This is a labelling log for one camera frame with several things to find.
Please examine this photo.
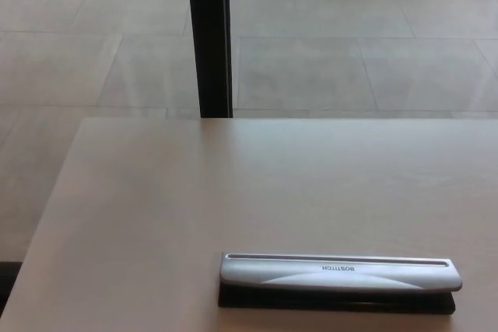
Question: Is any black vertical frame post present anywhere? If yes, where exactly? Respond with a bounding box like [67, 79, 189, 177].
[185, 0, 234, 119]

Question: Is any silver black Bostitch hole punch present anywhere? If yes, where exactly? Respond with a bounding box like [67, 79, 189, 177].
[217, 252, 463, 316]

